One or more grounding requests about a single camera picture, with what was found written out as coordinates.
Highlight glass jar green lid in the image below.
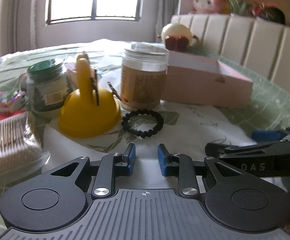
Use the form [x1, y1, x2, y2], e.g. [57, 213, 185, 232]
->
[26, 58, 73, 118]

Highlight cotton swab bag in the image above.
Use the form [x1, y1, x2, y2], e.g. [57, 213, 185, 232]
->
[0, 112, 50, 183]

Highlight barred window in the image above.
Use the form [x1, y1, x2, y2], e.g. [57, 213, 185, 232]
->
[45, 0, 142, 25]

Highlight colourful tissue pack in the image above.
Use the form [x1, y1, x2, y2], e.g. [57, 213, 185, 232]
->
[0, 91, 26, 113]

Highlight pink bunny plush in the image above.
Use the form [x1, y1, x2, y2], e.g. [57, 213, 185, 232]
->
[192, 0, 225, 14]

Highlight cream round plush red feet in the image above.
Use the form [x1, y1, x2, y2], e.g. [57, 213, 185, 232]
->
[156, 23, 198, 52]

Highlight black bead bracelet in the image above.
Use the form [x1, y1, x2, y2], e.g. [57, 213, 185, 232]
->
[121, 109, 165, 138]

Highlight red flower plant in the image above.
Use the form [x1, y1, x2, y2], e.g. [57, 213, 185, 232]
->
[251, 0, 286, 24]

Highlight yellow duck-shaped toy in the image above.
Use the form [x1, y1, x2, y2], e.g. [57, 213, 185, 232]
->
[57, 53, 121, 138]

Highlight grey curtain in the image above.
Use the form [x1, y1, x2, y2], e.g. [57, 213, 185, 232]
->
[155, 0, 179, 42]

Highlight pink cardboard box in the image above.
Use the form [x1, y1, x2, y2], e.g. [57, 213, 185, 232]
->
[162, 51, 253, 108]

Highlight clear jar beige label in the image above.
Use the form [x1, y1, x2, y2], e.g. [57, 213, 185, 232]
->
[120, 42, 169, 111]

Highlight green potted plant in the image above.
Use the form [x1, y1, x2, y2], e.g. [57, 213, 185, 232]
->
[228, 0, 250, 16]

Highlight beige padded headboard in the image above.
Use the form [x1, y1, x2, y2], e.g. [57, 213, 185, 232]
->
[171, 14, 290, 93]

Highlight green white bedspread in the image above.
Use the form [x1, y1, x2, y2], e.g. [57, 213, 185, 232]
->
[0, 38, 290, 240]

